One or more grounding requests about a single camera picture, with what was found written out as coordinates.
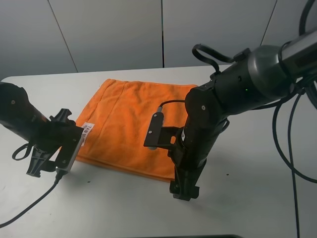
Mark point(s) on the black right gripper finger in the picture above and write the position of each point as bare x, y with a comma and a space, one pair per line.
180, 187
193, 189

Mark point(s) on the orange towel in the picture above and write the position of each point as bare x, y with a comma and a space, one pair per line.
116, 120

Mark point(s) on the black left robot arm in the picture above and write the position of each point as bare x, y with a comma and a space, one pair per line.
19, 116

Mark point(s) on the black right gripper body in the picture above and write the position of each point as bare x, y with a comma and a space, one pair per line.
193, 144

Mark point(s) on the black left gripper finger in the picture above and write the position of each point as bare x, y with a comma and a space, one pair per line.
38, 158

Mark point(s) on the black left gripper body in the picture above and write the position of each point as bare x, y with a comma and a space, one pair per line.
51, 138

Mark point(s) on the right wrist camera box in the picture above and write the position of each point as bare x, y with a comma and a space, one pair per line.
153, 133

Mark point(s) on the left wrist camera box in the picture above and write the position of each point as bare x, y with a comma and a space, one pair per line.
71, 144

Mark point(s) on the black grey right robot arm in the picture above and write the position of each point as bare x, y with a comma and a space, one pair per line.
242, 83

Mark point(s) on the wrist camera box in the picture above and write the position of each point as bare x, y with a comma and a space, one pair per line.
71, 144
153, 133

